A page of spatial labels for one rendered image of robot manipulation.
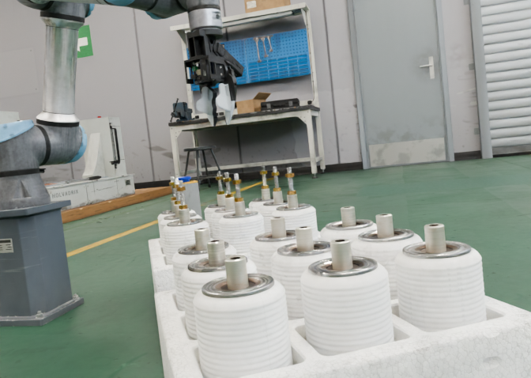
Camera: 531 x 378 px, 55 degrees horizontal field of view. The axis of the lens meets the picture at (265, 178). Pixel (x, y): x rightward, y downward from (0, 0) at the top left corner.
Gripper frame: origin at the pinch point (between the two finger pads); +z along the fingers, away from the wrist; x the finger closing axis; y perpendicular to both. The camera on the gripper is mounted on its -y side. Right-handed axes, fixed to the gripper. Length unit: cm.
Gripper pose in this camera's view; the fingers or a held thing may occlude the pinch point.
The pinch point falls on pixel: (222, 119)
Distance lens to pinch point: 120.7
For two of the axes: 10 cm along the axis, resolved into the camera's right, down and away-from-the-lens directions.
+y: -5.2, 1.1, -8.4
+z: 1.1, 9.9, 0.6
